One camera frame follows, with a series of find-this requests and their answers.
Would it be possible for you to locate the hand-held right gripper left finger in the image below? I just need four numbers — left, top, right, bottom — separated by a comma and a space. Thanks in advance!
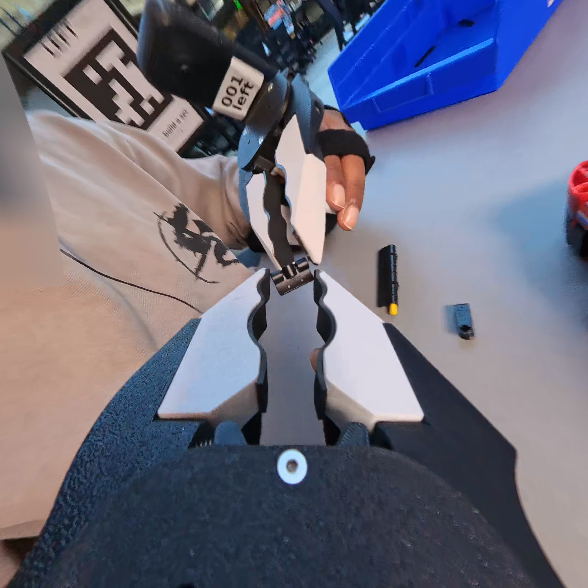
156, 268, 271, 430

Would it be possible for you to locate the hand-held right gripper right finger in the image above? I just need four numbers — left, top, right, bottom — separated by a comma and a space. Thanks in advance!
312, 269, 425, 432

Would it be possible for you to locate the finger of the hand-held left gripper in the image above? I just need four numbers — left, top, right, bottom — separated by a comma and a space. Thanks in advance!
246, 174, 296, 273
275, 115, 329, 266

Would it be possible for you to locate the long black lego axle assembly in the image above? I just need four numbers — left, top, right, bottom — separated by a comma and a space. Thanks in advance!
377, 244, 400, 316

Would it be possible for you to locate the person's left forearm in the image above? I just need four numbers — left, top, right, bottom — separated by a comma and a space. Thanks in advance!
25, 111, 252, 252

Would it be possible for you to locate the black lego axle connector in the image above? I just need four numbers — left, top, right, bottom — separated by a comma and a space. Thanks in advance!
445, 303, 476, 341

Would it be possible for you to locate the red white lego race car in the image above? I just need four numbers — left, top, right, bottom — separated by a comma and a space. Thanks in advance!
564, 160, 588, 261

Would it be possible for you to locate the person's left hand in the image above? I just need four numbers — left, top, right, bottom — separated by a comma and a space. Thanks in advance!
319, 109, 369, 231

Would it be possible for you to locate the black white marker board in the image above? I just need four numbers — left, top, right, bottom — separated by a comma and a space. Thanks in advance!
2, 0, 206, 155

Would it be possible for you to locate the person's beige sweatshirt torso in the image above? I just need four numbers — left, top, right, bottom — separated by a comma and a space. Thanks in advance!
0, 198, 272, 540

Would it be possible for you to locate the blue plastic bin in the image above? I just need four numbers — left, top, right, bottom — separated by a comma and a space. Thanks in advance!
327, 0, 564, 132

